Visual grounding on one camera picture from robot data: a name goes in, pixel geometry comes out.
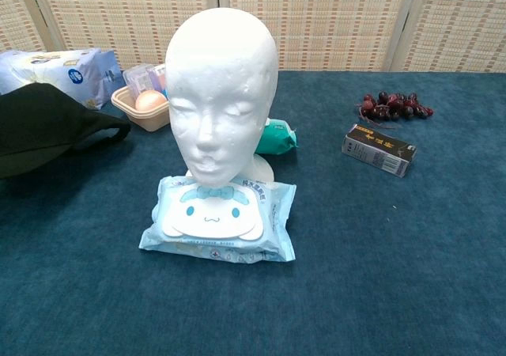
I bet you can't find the blue cartoon wet wipes pack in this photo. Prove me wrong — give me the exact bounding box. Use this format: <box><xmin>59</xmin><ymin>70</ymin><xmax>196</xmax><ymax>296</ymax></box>
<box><xmin>138</xmin><ymin>173</ymin><xmax>297</xmax><ymax>263</ymax></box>

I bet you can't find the pale blue tissue pack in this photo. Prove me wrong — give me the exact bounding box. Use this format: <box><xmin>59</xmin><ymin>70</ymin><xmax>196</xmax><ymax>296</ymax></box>
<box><xmin>0</xmin><ymin>47</ymin><xmax>122</xmax><ymax>111</ymax></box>

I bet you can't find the white foam mannequin head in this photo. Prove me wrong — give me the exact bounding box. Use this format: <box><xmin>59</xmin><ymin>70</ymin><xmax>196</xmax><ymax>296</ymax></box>
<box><xmin>164</xmin><ymin>3</ymin><xmax>278</xmax><ymax>187</ymax></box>

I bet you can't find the black baseball cap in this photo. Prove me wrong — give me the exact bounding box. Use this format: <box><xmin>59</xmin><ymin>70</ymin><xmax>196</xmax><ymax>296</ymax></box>
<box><xmin>0</xmin><ymin>81</ymin><xmax>132</xmax><ymax>180</ymax></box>

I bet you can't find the peach egg-shaped ball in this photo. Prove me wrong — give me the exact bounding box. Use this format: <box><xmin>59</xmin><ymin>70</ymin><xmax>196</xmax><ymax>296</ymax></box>
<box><xmin>134</xmin><ymin>90</ymin><xmax>168</xmax><ymax>110</ymax></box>

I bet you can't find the blue felt table cover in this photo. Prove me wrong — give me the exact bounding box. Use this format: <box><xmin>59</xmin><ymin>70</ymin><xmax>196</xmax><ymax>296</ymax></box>
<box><xmin>0</xmin><ymin>69</ymin><xmax>506</xmax><ymax>356</ymax></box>

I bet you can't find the beige plastic tray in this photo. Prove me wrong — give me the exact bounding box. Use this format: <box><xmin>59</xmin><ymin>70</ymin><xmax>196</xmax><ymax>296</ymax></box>
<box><xmin>111</xmin><ymin>85</ymin><xmax>172</xmax><ymax>133</ymax></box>

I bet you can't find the green wet wipes pack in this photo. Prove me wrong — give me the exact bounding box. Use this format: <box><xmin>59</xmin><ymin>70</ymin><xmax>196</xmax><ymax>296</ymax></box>
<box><xmin>255</xmin><ymin>116</ymin><xmax>300</xmax><ymax>156</ymax></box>

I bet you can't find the black rectangular box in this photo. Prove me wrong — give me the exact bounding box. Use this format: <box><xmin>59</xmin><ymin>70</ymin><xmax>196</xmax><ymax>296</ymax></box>
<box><xmin>341</xmin><ymin>123</ymin><xmax>417</xmax><ymax>178</ymax></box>

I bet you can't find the bamboo folding screen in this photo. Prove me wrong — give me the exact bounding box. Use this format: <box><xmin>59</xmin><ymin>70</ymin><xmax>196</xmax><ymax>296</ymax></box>
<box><xmin>0</xmin><ymin>0</ymin><xmax>506</xmax><ymax>73</ymax></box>

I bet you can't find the pink small box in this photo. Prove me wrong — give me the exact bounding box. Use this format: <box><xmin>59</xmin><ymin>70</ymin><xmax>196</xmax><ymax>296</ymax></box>
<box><xmin>148</xmin><ymin>63</ymin><xmax>169</xmax><ymax>96</ymax></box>

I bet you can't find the clear purple small box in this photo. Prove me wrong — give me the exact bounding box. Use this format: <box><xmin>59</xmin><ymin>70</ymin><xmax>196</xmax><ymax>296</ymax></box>
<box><xmin>122</xmin><ymin>64</ymin><xmax>155</xmax><ymax>96</ymax></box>

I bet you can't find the dark red grape bunch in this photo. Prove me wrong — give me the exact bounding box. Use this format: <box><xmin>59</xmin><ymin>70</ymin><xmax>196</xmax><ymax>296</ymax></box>
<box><xmin>355</xmin><ymin>90</ymin><xmax>435</xmax><ymax>127</ymax></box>

